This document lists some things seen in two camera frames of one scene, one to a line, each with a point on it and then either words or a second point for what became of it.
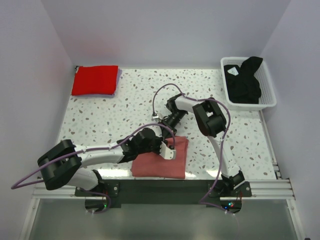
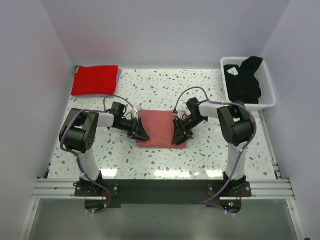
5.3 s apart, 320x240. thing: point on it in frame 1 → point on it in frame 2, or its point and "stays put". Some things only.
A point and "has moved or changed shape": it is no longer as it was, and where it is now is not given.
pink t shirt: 152,165 has moved or changed shape
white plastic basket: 267,98 stays put
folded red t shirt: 95,80 stays put
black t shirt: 243,86 stays put
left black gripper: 159,140 → 137,131
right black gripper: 167,132 → 182,134
